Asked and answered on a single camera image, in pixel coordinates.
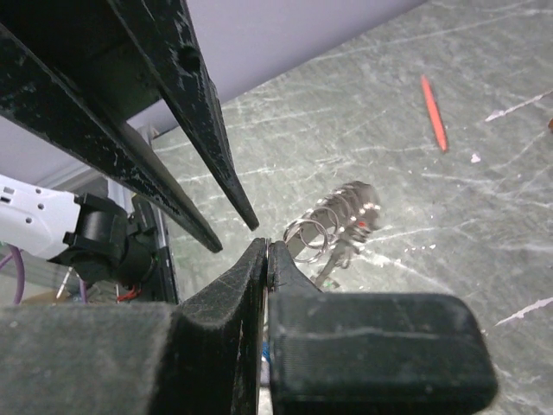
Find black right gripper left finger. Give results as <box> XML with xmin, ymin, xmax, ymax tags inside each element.
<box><xmin>1</xmin><ymin>239</ymin><xmax>267</xmax><ymax>414</ymax></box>

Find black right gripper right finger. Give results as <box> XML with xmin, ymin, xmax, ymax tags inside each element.
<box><xmin>267</xmin><ymin>242</ymin><xmax>498</xmax><ymax>414</ymax></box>

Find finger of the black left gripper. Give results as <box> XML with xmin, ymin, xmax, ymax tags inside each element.
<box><xmin>1</xmin><ymin>27</ymin><xmax>222</xmax><ymax>252</ymax></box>
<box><xmin>110</xmin><ymin>1</ymin><xmax>259</xmax><ymax>229</ymax></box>

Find grey keyring disc with rings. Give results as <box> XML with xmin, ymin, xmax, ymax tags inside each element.
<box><xmin>283</xmin><ymin>181</ymin><xmax>381</xmax><ymax>288</ymax></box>

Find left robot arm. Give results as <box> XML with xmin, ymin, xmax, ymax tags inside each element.
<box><xmin>1</xmin><ymin>1</ymin><xmax>258</xmax><ymax>302</ymax></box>

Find green key tag on disc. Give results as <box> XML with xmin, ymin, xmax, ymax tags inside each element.
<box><xmin>322</xmin><ymin>280</ymin><xmax>340</xmax><ymax>290</ymax></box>

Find red pen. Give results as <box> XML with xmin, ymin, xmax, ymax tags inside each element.
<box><xmin>421</xmin><ymin>75</ymin><xmax>448</xmax><ymax>152</ymax></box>

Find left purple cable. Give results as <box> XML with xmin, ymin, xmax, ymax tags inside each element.
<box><xmin>0</xmin><ymin>248</ymin><xmax>27</xmax><ymax>306</ymax></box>

